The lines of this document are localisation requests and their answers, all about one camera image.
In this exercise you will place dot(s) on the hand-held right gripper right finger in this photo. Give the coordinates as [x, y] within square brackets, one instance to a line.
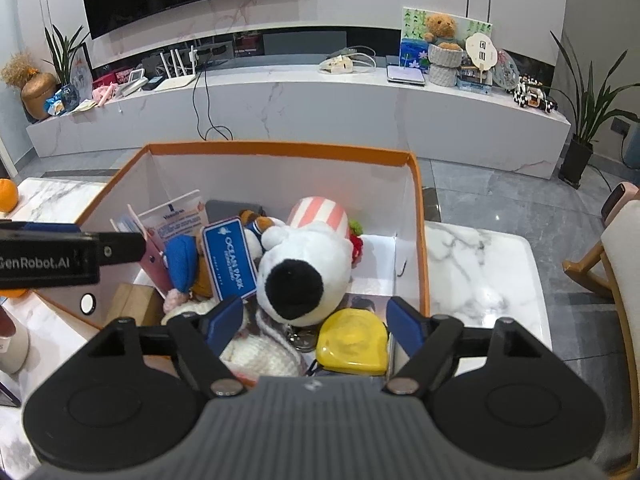
[405, 322]

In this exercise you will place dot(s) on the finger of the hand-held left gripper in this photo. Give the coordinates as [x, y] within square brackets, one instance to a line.
[122, 247]
[50, 228]

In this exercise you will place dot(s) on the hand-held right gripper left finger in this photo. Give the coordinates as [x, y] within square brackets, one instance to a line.
[225, 322]

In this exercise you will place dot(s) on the pink box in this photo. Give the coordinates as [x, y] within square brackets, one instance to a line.
[157, 270]

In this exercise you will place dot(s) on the white crochet bunny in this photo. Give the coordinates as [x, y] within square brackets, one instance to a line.
[265, 355]

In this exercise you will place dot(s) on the yellow tape measure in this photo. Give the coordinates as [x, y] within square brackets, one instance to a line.
[350, 342]

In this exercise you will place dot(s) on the brown cardboard box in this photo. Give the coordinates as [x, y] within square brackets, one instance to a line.
[135, 305]

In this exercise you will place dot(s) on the otter plush with blue hat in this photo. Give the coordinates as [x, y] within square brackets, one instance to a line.
[182, 260]

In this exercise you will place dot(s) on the white peach print lotion tube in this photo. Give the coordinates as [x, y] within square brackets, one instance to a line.
[175, 215]

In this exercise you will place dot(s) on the white plush dog striped hat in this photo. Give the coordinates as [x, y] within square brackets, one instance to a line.
[310, 255]

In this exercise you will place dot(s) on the orange storage box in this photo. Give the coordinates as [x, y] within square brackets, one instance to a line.
[280, 180]

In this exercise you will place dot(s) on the orange tangerine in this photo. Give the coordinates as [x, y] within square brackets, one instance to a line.
[7, 196]

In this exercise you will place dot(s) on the gold vase dried flowers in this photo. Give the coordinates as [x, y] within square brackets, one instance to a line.
[37, 95]

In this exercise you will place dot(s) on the black smartphone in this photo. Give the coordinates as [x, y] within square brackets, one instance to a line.
[7, 395]

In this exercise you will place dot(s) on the pink toy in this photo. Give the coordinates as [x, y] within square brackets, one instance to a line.
[105, 95]

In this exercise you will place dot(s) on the small white desk display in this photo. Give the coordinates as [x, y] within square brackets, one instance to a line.
[132, 82]

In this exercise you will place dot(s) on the red boxes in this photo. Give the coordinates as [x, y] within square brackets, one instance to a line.
[117, 76]

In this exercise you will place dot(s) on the long leaf house plant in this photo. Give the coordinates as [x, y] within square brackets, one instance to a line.
[65, 55]

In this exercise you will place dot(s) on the white router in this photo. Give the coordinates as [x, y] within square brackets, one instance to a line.
[177, 80]

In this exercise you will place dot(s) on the white marble tv console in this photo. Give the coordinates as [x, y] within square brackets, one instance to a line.
[300, 110]

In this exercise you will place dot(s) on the wooden armchair white cushion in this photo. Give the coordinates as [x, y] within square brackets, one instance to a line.
[625, 270]

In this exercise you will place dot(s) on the potted plant black pot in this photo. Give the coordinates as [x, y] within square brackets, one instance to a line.
[575, 160]

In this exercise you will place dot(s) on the blue flat box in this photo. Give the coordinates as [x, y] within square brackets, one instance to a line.
[474, 86]

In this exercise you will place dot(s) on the white laptop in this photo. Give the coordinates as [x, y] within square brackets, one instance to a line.
[406, 74]

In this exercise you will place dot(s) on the black white checkered toy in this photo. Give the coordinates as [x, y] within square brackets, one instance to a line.
[535, 95]

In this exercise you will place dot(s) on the white power strip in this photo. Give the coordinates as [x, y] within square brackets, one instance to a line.
[340, 64]

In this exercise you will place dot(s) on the round patterned hand fan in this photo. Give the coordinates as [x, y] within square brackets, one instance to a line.
[506, 70]

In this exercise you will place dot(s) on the white paper hand fan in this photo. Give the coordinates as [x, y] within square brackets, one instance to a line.
[481, 52]

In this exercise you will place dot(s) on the painted flower canvas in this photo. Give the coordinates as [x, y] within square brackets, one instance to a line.
[412, 35]

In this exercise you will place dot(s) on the brown teddy bear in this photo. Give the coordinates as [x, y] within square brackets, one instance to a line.
[442, 30]

